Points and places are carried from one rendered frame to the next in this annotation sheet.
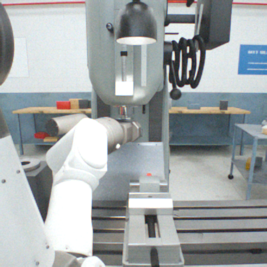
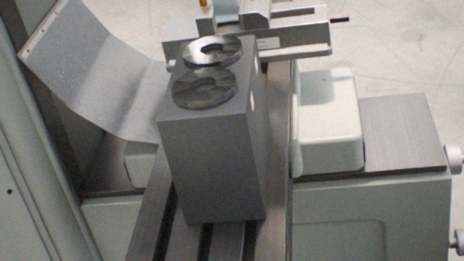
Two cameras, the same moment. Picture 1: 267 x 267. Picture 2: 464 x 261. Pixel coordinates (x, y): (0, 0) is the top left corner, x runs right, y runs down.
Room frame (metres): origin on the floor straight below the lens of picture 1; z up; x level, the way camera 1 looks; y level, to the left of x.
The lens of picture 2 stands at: (0.43, 1.12, 1.55)
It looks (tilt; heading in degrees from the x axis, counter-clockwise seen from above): 34 degrees down; 281
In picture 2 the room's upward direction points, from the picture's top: 12 degrees counter-clockwise
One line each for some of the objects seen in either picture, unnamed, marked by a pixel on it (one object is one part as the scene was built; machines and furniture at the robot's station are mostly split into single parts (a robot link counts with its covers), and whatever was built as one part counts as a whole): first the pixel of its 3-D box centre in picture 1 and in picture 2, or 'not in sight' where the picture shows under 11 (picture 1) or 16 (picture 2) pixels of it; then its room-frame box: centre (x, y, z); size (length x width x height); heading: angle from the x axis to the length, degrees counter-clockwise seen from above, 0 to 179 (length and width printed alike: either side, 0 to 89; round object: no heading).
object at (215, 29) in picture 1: (213, 19); not in sight; (0.92, -0.32, 1.62); 0.20 x 0.09 x 0.21; 0
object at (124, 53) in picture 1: (124, 47); not in sight; (0.51, 0.02, 1.44); 0.04 x 0.04 x 0.21; 0
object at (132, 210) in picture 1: (150, 202); (255, 8); (0.56, -0.05, 1.03); 0.12 x 0.06 x 0.04; 90
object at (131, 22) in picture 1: (136, 22); not in sight; (0.40, 0.00, 1.47); 0.07 x 0.07 x 0.06
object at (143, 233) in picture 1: (149, 208); (246, 25); (0.59, -0.05, 0.99); 0.35 x 0.15 x 0.11; 0
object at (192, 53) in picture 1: (179, 62); not in sight; (0.89, -0.18, 1.45); 0.18 x 0.16 x 0.21; 0
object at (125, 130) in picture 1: (111, 134); not in sight; (0.54, 0.06, 1.24); 0.13 x 0.12 x 0.10; 67
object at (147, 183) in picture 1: (149, 188); (227, 2); (0.62, -0.05, 1.05); 0.06 x 0.05 x 0.06; 90
